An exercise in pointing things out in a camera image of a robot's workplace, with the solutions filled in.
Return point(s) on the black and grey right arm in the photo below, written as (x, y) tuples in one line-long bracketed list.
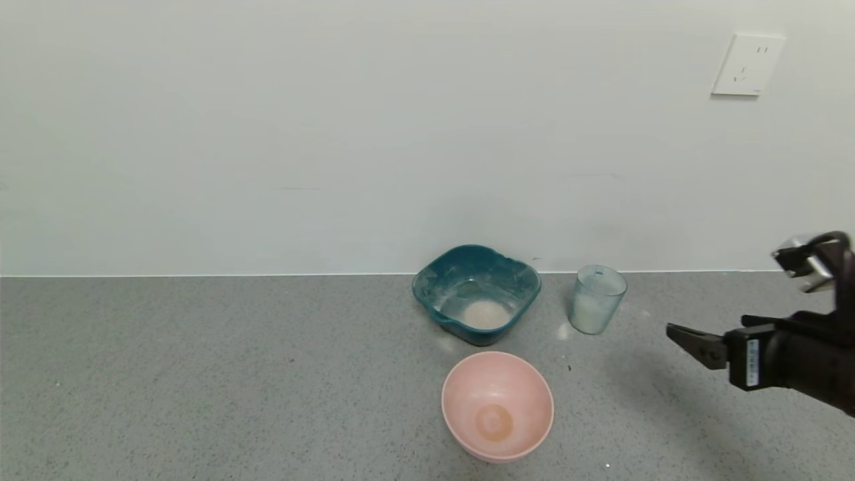
[(831, 361)]

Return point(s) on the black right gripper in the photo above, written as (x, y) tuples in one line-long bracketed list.
[(749, 359)]

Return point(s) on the teal square plastic bowl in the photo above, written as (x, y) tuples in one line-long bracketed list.
[(477, 287)]

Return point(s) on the beige speckled powder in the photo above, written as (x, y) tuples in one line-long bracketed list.
[(486, 314)]

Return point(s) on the pink round bowl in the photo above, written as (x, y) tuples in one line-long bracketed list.
[(497, 407)]

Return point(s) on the clear ribbed plastic cup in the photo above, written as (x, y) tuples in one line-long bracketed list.
[(596, 300)]

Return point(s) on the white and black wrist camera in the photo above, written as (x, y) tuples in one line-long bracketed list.
[(808, 262)]

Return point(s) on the white wall socket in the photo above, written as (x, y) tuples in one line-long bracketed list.
[(749, 63)]

